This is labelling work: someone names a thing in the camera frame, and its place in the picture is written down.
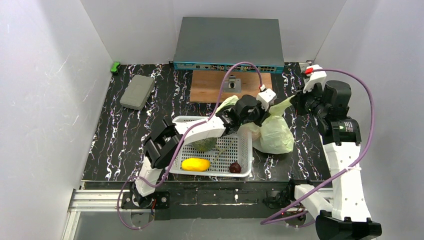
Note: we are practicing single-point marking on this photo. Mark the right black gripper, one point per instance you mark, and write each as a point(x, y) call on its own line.
point(301, 102)

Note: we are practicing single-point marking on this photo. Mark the light green plastic bag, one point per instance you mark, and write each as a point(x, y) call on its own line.
point(269, 130)

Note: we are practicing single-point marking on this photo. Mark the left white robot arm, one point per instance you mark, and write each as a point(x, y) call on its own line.
point(163, 144)

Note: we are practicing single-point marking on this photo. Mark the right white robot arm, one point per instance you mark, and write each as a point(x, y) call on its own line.
point(347, 217)

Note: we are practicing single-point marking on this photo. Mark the dark red fake fruit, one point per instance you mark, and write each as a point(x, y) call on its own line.
point(235, 168)

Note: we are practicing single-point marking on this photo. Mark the green fake melon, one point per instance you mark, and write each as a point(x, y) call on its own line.
point(205, 144)

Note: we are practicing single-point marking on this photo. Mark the yellow fake mango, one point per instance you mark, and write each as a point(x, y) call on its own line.
point(195, 164)

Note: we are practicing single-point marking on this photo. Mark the white plastic basket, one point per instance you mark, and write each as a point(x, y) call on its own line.
point(235, 147)

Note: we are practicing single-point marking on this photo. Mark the grey rectangular case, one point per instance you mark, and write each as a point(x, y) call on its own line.
point(137, 92)

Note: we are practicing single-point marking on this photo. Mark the green black small tool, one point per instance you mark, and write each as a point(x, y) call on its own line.
point(115, 68)

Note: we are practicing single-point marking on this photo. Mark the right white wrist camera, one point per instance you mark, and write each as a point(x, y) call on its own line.
point(314, 75)

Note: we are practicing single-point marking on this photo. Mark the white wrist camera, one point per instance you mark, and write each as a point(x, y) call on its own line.
point(314, 75)
point(266, 97)

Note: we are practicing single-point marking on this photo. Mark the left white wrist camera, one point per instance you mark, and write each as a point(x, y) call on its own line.
point(266, 97)

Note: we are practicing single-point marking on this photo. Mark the small metal bracket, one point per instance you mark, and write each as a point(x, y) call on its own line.
point(232, 85)

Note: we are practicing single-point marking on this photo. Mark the grey network switch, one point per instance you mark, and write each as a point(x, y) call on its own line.
point(217, 43)

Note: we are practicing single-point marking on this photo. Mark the black base frame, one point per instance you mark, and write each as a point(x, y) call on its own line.
point(210, 199)

